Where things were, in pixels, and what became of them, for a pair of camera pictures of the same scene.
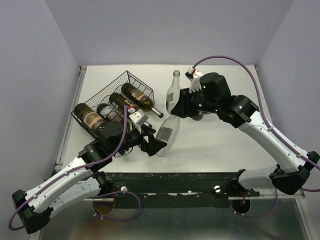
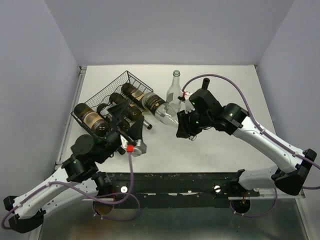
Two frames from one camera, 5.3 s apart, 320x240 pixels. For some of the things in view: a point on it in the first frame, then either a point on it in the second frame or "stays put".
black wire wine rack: (127, 91) stays put
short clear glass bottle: (168, 132) to (157, 106)
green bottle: (141, 98) stays put
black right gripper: (183, 105) to (184, 129)
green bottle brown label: (111, 112) stays put
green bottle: (90, 117) stays put
